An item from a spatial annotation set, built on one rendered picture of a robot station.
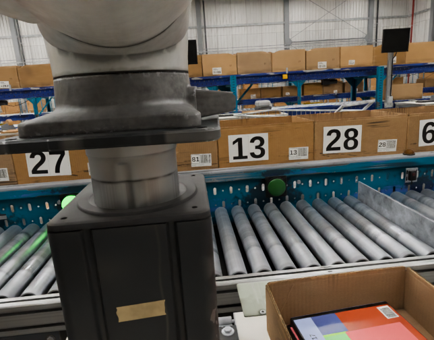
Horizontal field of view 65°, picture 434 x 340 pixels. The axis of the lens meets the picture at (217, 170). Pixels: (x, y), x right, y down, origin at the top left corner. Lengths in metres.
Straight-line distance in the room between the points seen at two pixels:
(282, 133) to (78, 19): 1.22
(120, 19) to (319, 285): 0.60
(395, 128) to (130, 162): 1.32
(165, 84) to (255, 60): 5.62
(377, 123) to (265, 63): 4.58
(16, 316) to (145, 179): 0.65
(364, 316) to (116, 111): 0.54
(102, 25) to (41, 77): 6.08
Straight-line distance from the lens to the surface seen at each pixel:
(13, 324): 1.00
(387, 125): 1.56
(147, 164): 0.39
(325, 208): 1.32
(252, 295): 0.81
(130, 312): 0.43
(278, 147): 1.39
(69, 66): 0.38
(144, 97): 0.36
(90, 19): 0.21
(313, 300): 0.72
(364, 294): 0.76
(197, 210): 0.38
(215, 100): 0.41
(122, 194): 0.40
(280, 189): 1.35
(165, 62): 0.37
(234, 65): 5.91
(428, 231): 1.14
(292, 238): 1.07
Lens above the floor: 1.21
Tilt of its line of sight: 14 degrees down
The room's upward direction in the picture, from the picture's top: 4 degrees counter-clockwise
